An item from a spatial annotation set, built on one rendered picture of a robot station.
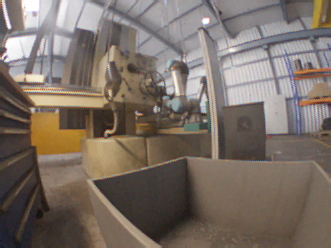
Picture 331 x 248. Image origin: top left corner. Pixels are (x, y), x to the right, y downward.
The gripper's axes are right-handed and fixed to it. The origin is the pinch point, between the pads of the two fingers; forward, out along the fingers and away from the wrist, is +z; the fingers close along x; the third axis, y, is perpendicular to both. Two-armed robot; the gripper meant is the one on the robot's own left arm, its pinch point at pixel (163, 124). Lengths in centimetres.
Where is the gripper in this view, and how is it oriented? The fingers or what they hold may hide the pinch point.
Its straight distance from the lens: 151.9
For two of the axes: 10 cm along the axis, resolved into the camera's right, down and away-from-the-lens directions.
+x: -7.4, 1.4, -6.6
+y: -6.6, -3.3, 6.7
